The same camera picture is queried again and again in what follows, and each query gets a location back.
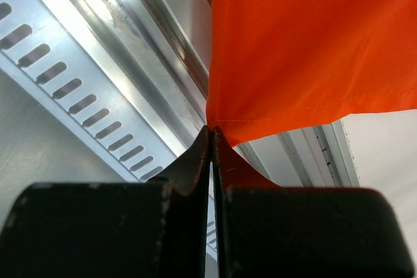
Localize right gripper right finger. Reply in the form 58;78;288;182
212;128;416;277

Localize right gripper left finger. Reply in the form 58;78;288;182
1;127;210;277

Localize orange shorts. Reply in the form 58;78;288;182
206;0;416;145

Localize aluminium mounting rail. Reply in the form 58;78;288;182
9;0;361;253

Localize white slotted cable duct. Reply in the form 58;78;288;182
0;0;219;253

